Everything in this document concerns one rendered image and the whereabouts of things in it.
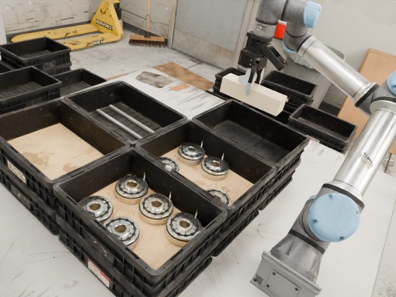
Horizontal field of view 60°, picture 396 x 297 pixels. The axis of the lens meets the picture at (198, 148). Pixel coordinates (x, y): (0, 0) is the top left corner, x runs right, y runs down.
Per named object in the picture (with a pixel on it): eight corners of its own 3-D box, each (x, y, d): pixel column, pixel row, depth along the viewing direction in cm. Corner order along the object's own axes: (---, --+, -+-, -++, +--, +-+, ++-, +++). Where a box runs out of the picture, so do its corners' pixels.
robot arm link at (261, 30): (280, 23, 115) (270, 27, 109) (276, 37, 118) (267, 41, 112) (260, 17, 118) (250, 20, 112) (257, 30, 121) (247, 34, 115)
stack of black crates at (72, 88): (83, 106, 277) (82, 67, 258) (109, 121, 266) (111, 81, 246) (39, 124, 248) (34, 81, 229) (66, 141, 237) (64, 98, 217)
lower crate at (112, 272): (214, 261, 109) (222, 237, 102) (147, 330, 88) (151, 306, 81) (129, 195, 127) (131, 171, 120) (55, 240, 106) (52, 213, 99)
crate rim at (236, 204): (276, 173, 118) (278, 168, 117) (228, 217, 97) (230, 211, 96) (188, 123, 136) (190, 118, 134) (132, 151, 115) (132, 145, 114)
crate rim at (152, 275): (228, 217, 97) (230, 211, 96) (154, 284, 77) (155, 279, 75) (132, 151, 115) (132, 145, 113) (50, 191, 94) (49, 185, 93)
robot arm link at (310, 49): (403, 116, 115) (295, 28, 128) (419, 104, 104) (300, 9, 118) (379, 139, 113) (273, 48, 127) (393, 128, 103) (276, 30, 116)
